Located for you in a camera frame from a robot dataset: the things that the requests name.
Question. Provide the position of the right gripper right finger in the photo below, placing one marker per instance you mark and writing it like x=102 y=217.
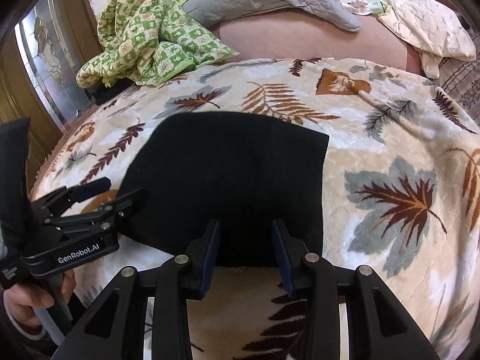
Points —
x=378 y=326

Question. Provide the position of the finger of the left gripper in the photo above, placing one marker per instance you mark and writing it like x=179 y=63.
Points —
x=63 y=198
x=100 y=214

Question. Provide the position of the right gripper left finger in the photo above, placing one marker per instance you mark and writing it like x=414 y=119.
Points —
x=113 y=326

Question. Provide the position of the black pants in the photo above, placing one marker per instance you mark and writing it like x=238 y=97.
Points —
x=244 y=171

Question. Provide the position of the left hand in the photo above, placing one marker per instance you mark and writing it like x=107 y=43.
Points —
x=21 y=300

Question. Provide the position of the wooden glass door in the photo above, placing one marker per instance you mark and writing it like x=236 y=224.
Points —
x=47 y=43

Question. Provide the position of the green checkered quilt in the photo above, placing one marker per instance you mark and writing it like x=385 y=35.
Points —
x=149 y=42

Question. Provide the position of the pink bed sheet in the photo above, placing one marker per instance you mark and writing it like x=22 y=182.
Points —
x=293 y=34

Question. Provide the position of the striped patterned bedspread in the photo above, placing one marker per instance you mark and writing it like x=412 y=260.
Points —
x=456 y=91

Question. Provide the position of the cream crumpled cloth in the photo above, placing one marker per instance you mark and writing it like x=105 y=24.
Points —
x=430 y=27

